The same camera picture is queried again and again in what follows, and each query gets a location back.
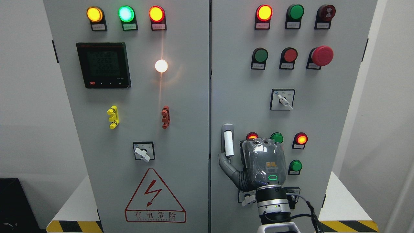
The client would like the silver grey robot hand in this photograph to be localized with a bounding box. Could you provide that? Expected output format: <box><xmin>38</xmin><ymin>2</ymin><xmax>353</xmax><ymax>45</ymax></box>
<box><xmin>219</xmin><ymin>138</ymin><xmax>288</xmax><ymax>192</ymax></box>

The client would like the silver door handle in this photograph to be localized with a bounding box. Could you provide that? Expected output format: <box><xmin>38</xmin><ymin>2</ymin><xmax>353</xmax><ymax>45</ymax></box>
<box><xmin>221</xmin><ymin>124</ymin><xmax>234</xmax><ymax>159</ymax></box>

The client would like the grey right cabinet door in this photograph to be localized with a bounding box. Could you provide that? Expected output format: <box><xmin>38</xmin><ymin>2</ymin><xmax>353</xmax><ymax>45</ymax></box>
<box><xmin>211</xmin><ymin>0</ymin><xmax>377</xmax><ymax>233</ymax></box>

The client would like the grey cabinet door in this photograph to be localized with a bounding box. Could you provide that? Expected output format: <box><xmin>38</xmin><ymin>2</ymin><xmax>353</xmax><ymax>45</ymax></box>
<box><xmin>43</xmin><ymin>0</ymin><xmax>210</xmax><ymax>233</ymax></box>
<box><xmin>211</xmin><ymin>0</ymin><xmax>377</xmax><ymax>233</ymax></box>

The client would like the red indicator light right door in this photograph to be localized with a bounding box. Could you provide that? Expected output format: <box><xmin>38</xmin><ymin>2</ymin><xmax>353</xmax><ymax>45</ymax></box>
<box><xmin>254</xmin><ymin>5</ymin><xmax>273</xmax><ymax>30</ymax></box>

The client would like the red indicator light door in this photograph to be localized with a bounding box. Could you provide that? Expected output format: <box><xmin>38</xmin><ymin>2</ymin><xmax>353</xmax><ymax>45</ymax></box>
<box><xmin>149</xmin><ymin>6</ymin><xmax>167</xmax><ymax>31</ymax></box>
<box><xmin>254</xmin><ymin>5</ymin><xmax>273</xmax><ymax>30</ymax></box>

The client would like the grey left cabinet door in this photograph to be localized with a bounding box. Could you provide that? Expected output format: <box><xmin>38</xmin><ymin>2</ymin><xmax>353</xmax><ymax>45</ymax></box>
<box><xmin>43</xmin><ymin>0</ymin><xmax>210</xmax><ymax>233</ymax></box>

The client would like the red indicator light left door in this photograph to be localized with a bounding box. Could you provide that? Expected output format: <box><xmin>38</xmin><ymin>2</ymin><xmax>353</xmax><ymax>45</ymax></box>
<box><xmin>149</xmin><ymin>6</ymin><xmax>167</xmax><ymax>31</ymax></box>

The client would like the green indicator light middle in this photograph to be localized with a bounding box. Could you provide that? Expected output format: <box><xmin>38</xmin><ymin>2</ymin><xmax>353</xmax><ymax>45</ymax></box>
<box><xmin>270</xmin><ymin>132</ymin><xmax>284</xmax><ymax>143</ymax></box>

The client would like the green indicator light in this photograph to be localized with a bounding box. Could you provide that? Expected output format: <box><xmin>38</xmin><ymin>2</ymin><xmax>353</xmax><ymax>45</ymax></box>
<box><xmin>270</xmin><ymin>132</ymin><xmax>284</xmax><ymax>143</ymax></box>
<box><xmin>118</xmin><ymin>5</ymin><xmax>138</xmax><ymax>31</ymax></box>

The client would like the red indicator light middle left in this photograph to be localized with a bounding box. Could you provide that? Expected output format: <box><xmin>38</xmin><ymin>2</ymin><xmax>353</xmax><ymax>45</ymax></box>
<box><xmin>246</xmin><ymin>132</ymin><xmax>258</xmax><ymax>141</ymax></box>

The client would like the green push button lower right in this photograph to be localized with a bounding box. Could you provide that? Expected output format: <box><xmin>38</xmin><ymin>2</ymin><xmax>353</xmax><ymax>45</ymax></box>
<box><xmin>288</xmin><ymin>160</ymin><xmax>303</xmax><ymax>175</ymax></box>

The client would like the red indicator light middle right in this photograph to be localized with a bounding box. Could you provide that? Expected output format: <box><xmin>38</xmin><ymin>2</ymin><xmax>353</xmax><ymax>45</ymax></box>
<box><xmin>292</xmin><ymin>132</ymin><xmax>308</xmax><ymax>150</ymax></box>

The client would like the white platform with hazard stripes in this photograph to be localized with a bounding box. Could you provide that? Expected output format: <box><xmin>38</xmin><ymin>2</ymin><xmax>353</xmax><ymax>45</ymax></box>
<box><xmin>46</xmin><ymin>173</ymin><xmax>379</xmax><ymax>233</ymax></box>

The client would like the green push button second row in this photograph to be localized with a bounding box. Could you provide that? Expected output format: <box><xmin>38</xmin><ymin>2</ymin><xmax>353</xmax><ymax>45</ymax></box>
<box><xmin>250</xmin><ymin>47</ymin><xmax>268</xmax><ymax>70</ymax></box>

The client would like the red terminal connector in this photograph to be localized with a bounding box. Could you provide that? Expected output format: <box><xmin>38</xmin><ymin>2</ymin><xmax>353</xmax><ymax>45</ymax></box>
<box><xmin>161</xmin><ymin>105</ymin><xmax>170</xmax><ymax>129</ymax></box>

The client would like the red push button second row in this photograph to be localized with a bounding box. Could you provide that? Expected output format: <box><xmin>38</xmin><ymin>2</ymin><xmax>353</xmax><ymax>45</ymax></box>
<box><xmin>279</xmin><ymin>47</ymin><xmax>298</xmax><ymax>70</ymax></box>

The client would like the red electric hazard warning sticker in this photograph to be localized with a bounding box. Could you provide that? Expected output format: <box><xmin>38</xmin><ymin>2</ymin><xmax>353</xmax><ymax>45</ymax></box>
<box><xmin>125</xmin><ymin>168</ymin><xmax>186</xmax><ymax>223</ymax></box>

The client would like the red emergency stop button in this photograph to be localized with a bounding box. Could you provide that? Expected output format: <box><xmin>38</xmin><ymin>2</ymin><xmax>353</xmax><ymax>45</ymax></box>
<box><xmin>306</xmin><ymin>45</ymin><xmax>334</xmax><ymax>70</ymax></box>

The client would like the white glowing indicator light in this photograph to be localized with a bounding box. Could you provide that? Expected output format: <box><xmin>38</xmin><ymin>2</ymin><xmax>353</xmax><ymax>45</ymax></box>
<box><xmin>154</xmin><ymin>59</ymin><xmax>168</xmax><ymax>73</ymax></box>

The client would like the yellow terminal connector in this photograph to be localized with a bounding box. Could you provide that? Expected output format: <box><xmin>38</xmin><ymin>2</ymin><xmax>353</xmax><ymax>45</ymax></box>
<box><xmin>107</xmin><ymin>105</ymin><xmax>120</xmax><ymax>129</ymax></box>

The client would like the dark red buzzer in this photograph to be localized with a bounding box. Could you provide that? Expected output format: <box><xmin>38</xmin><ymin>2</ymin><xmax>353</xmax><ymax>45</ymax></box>
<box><xmin>314</xmin><ymin>5</ymin><xmax>336</xmax><ymax>30</ymax></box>

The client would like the black digital power meter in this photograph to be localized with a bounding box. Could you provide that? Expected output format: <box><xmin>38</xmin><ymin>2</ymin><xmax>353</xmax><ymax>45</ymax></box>
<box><xmin>76</xmin><ymin>42</ymin><xmax>131</xmax><ymax>89</ymax></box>

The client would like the green indicator light top left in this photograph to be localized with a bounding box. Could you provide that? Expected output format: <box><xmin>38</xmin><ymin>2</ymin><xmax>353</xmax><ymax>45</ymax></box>
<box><xmin>118</xmin><ymin>5</ymin><xmax>138</xmax><ymax>31</ymax></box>

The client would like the yellow indicator light top left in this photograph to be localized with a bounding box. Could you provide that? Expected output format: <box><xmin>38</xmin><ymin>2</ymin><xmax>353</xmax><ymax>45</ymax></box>
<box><xmin>87</xmin><ymin>6</ymin><xmax>107</xmax><ymax>31</ymax></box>

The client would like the black box lower left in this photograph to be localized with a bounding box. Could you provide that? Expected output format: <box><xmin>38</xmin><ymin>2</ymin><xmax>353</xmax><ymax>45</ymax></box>
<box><xmin>0</xmin><ymin>178</ymin><xmax>39</xmax><ymax>233</ymax></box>

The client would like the lower white rotary selector switch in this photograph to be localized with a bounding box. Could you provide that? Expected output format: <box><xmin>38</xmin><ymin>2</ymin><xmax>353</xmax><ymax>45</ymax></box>
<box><xmin>238</xmin><ymin>190</ymin><xmax>256</xmax><ymax>207</ymax></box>

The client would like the black knob selector switch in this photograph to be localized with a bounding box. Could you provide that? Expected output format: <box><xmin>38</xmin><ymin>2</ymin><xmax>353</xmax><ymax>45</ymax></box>
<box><xmin>283</xmin><ymin>187</ymin><xmax>301</xmax><ymax>209</ymax></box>

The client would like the upper right rotary selector switch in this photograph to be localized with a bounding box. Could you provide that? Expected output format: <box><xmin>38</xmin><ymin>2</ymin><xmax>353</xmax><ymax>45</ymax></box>
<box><xmin>270</xmin><ymin>89</ymin><xmax>295</xmax><ymax>111</ymax></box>

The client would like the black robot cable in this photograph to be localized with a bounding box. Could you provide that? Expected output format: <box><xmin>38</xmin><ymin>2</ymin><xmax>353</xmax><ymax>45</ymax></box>
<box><xmin>264</xmin><ymin>191</ymin><xmax>325</xmax><ymax>233</ymax></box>

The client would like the left door rotary selector switch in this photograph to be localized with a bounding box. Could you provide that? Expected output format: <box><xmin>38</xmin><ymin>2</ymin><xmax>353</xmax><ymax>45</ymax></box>
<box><xmin>133</xmin><ymin>141</ymin><xmax>155</xmax><ymax>163</ymax></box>

